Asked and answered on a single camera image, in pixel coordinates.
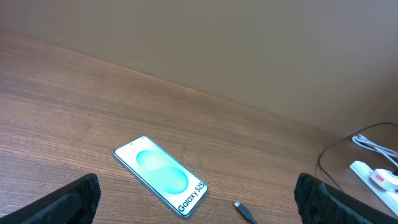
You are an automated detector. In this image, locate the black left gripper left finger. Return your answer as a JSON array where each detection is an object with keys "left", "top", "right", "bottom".
[{"left": 1, "top": 173, "right": 101, "bottom": 224}]

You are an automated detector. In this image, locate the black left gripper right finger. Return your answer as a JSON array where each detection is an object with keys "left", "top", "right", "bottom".
[{"left": 294, "top": 173, "right": 397, "bottom": 224}]

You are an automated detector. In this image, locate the black USB charging cable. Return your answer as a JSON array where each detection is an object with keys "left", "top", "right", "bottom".
[{"left": 233, "top": 121, "right": 398, "bottom": 224}]

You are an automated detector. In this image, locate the white charger plug adapter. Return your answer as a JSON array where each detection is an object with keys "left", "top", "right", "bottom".
[{"left": 369, "top": 169, "right": 397, "bottom": 192}]

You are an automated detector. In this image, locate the white power strip cord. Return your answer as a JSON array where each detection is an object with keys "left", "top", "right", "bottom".
[{"left": 351, "top": 134, "right": 398, "bottom": 168}]

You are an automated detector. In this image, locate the white power strip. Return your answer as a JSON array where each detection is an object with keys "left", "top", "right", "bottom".
[{"left": 350, "top": 161, "right": 397, "bottom": 215}]

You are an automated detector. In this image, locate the Galaxy S25 smartphone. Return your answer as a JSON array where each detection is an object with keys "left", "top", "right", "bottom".
[{"left": 113, "top": 136, "right": 209, "bottom": 218}]

